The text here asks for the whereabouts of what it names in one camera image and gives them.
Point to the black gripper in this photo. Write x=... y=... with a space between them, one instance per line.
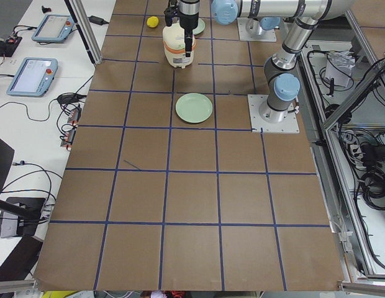
x=189 y=20

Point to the white rice cooker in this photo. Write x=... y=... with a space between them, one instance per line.
x=174 y=46

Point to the right green plate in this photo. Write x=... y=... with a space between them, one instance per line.
x=200 y=27

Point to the green plate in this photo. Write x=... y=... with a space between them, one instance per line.
x=194 y=108
x=200 y=27

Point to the yellow toy pepper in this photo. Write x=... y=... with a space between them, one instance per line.
x=153 y=22

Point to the black power adapter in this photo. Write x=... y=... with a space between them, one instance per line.
x=97 y=20

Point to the left green plate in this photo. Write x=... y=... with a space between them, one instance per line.
x=194 y=108

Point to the far teach pendant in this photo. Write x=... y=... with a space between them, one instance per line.
x=53 y=28

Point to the teach pendant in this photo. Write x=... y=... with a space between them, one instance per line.
x=53 y=28
x=33 y=78

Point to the near teach pendant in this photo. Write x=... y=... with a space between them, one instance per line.
x=33 y=78

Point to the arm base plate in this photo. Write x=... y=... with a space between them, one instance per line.
x=269 y=36
x=265 y=120

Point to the aluminium frame post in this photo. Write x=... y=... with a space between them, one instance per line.
x=86 y=32

